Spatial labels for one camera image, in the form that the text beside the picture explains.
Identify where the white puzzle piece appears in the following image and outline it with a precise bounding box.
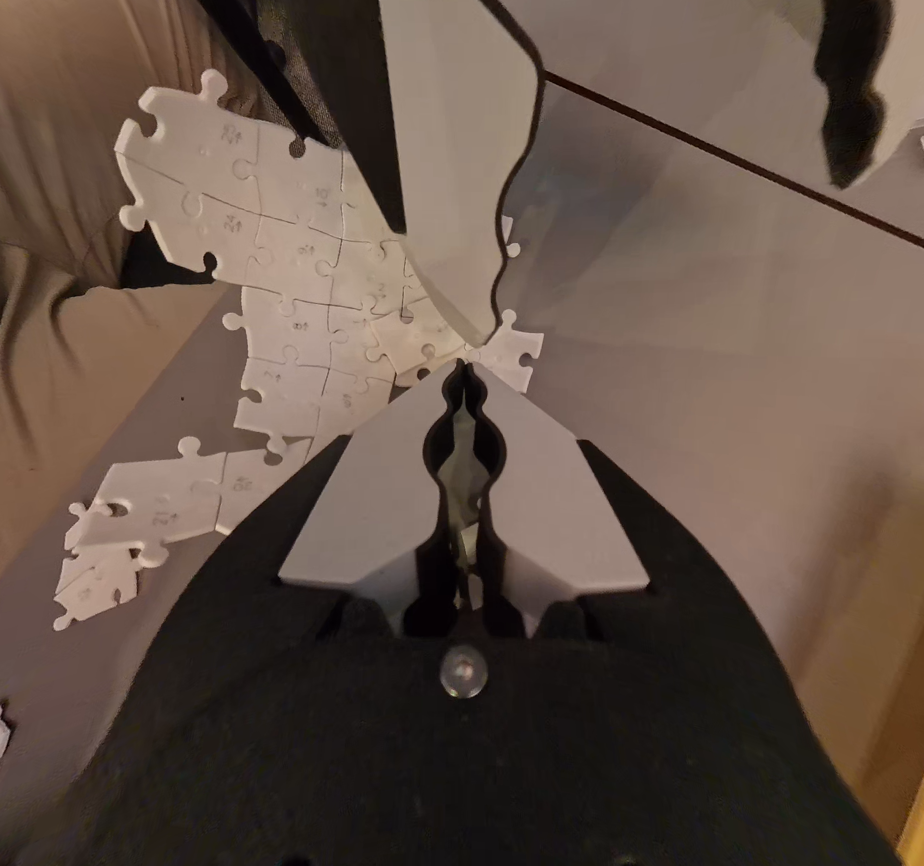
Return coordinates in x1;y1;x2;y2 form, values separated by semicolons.
468;309;544;392

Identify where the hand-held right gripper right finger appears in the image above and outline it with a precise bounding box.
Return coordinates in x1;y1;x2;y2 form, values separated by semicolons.
464;361;652;639

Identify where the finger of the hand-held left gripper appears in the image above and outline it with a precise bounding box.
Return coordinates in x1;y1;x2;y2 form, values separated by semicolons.
749;0;896;192
377;0;546;349

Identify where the partly built white puzzle ball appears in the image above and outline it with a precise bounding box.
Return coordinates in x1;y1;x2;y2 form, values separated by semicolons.
52;69;522;631

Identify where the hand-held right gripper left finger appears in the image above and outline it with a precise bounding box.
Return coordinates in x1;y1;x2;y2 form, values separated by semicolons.
276;358;466;637

